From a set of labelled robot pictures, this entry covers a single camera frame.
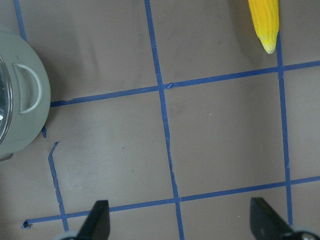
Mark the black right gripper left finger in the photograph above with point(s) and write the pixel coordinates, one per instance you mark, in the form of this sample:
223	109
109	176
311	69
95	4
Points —
97	224

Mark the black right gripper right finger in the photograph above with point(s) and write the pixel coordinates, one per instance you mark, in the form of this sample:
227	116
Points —
266	223

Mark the yellow corn cob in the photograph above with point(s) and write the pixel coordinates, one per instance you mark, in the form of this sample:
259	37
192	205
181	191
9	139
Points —
266	22

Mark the pale green electric pot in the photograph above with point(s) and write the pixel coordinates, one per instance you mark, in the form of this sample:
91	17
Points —
25	94

